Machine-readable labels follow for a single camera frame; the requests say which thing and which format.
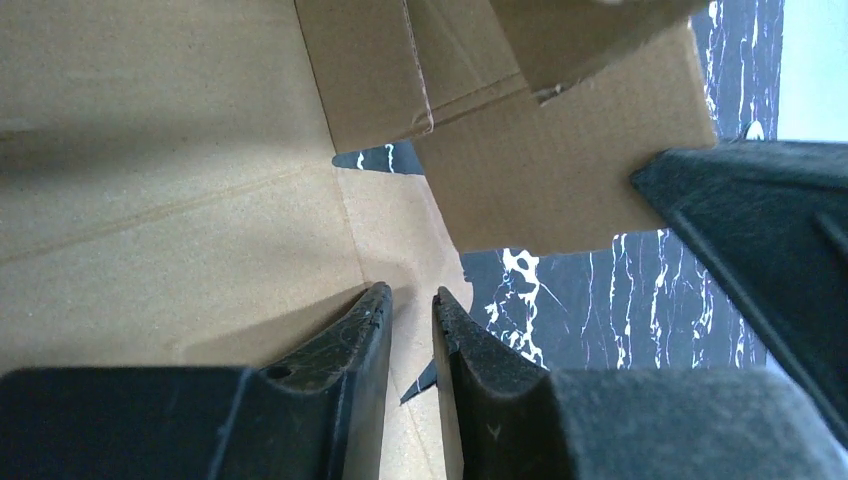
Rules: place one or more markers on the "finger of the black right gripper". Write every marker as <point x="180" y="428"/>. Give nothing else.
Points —
<point x="768" y="219"/>

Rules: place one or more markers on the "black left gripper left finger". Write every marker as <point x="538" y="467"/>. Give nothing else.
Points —
<point x="317" y="413"/>

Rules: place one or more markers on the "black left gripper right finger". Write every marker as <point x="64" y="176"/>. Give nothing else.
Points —
<point x="504" y="417"/>

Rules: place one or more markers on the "brown cardboard box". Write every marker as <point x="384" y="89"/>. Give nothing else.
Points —
<point x="214" y="183"/>

